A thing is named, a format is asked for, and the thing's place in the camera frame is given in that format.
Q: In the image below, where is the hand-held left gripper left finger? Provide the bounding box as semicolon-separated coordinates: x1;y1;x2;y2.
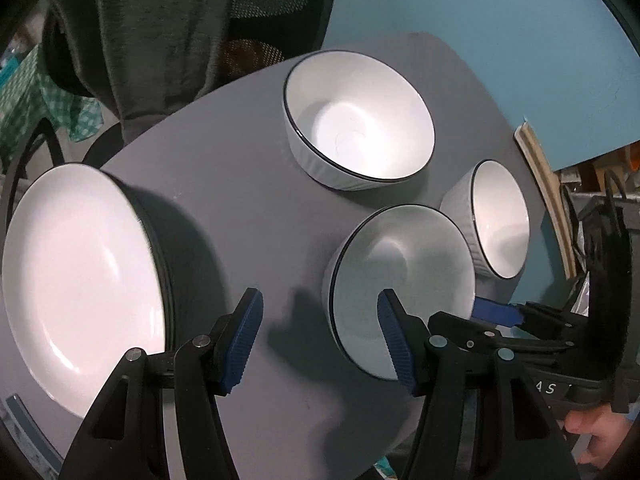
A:
60;287;264;480

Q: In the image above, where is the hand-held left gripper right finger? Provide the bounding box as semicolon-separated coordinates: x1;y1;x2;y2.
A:
377;289;581;480

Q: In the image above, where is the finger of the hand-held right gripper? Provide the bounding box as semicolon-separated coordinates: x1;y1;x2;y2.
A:
472;296;592;332
429;311;590;359

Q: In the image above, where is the white bowl with dark rim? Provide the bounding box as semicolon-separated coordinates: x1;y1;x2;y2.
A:
439;160;531;281
322;205;477;381
282;50;437;192

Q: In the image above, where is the large white plate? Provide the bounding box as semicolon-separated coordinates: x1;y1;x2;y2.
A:
127;187;168;356
135;190;176;361

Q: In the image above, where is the small white plate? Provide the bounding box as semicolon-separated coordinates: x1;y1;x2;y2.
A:
1;164;168;420

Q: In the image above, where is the person's right hand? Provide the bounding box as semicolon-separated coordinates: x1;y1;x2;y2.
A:
564;406;632;470

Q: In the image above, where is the wooden board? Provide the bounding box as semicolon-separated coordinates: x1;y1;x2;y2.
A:
514;119;581;281

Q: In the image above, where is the dark grey hoodie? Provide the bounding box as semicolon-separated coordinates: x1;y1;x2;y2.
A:
47;0;236;143

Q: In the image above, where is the green checked tablecloth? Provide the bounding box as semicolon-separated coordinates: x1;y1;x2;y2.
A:
0;45;103;161

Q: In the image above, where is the black mesh office chair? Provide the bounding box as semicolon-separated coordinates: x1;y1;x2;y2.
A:
0;0;341;201

